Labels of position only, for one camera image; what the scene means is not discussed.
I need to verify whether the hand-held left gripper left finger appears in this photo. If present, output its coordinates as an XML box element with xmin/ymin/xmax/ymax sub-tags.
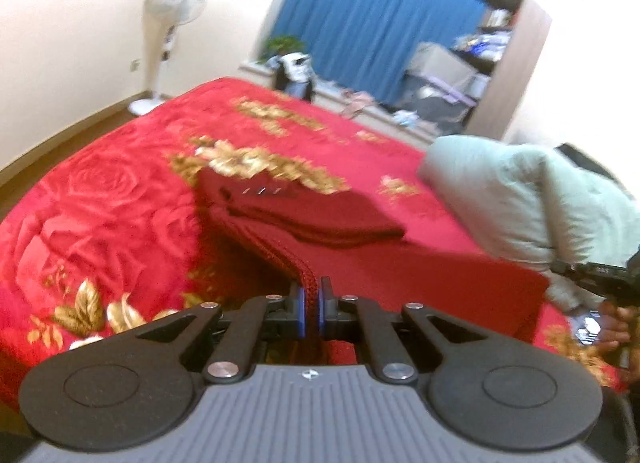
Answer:
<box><xmin>135</xmin><ymin>281</ymin><xmax>307</xmax><ymax>385</ymax></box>

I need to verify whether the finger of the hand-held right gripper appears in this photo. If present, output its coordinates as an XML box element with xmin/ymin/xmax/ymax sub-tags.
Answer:
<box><xmin>550</xmin><ymin>259</ymin><xmax>593</xmax><ymax>287</ymax></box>

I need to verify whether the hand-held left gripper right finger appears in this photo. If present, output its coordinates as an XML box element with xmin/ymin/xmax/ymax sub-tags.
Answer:
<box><xmin>319</xmin><ymin>277</ymin><xmax>482</xmax><ymax>385</ymax></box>

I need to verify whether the dark red knitted sweater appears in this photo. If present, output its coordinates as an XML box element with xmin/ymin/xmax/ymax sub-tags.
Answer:
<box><xmin>192</xmin><ymin>166</ymin><xmax>552</xmax><ymax>345</ymax></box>

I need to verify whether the pile of clothes on chair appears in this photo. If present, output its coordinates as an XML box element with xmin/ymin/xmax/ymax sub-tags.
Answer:
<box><xmin>267</xmin><ymin>50</ymin><xmax>318</xmax><ymax>104</ymax></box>

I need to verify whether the person's right hand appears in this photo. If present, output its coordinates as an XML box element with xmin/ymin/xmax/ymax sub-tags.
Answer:
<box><xmin>597</xmin><ymin>302</ymin><xmax>640</xmax><ymax>353</ymax></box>

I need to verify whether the pale green pillow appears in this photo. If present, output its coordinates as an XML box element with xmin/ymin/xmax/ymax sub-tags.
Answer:
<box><xmin>417</xmin><ymin>135</ymin><xmax>640</xmax><ymax>314</ymax></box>

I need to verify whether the wooden wardrobe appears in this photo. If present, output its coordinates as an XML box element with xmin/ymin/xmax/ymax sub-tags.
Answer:
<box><xmin>450</xmin><ymin>0</ymin><xmax>553</xmax><ymax>142</ymax></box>

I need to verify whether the beige cloth on windowsill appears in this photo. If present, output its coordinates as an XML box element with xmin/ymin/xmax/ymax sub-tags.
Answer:
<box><xmin>341</xmin><ymin>91</ymin><xmax>377</xmax><ymax>117</ymax></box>

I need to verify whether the red floral blanket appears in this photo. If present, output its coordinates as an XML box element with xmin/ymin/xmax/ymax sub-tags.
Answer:
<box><xmin>0</xmin><ymin>76</ymin><xmax>632</xmax><ymax>414</ymax></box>

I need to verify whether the grey storage bin purple lid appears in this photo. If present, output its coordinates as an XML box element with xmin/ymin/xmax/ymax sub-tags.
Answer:
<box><xmin>393</xmin><ymin>70</ymin><xmax>478</xmax><ymax>127</ymax></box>

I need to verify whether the beige storage box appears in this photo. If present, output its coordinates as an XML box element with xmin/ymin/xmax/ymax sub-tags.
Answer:
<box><xmin>406</xmin><ymin>41</ymin><xmax>482</xmax><ymax>89</ymax></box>

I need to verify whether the clutter on wardrobe shelf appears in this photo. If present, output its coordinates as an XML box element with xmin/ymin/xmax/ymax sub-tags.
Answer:
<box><xmin>453</xmin><ymin>8</ymin><xmax>514</xmax><ymax>62</ymax></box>

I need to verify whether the green potted plant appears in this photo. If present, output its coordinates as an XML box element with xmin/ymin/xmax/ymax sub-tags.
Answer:
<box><xmin>265</xmin><ymin>35</ymin><xmax>305</xmax><ymax>58</ymax></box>

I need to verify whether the blue curtain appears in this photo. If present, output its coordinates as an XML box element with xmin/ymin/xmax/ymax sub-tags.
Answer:
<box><xmin>270</xmin><ymin>0</ymin><xmax>489</xmax><ymax>105</ymax></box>

